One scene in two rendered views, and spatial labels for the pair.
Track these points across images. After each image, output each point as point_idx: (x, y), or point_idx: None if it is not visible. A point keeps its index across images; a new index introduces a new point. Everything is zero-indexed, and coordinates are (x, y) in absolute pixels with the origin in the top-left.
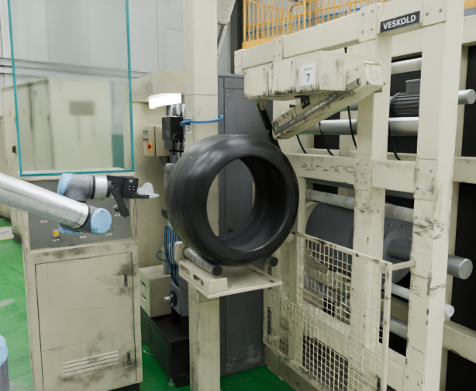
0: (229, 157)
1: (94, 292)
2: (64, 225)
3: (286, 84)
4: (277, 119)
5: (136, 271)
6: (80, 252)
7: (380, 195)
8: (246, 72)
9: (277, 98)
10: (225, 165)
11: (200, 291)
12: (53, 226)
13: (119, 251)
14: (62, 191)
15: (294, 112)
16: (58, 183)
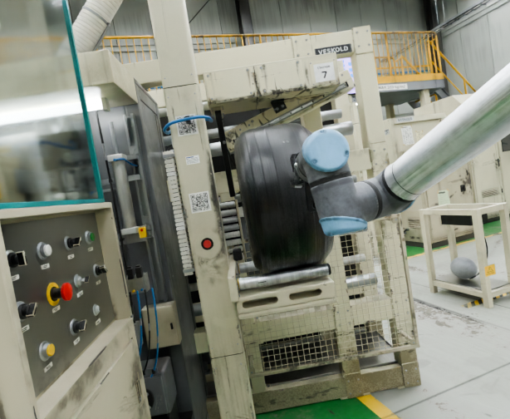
0: None
1: None
2: (362, 214)
3: (291, 83)
4: (235, 129)
5: (140, 369)
6: (97, 369)
7: None
8: (209, 74)
9: (232, 107)
10: None
11: (313, 305)
12: (39, 334)
13: (125, 342)
14: (349, 154)
15: (264, 118)
16: (312, 149)
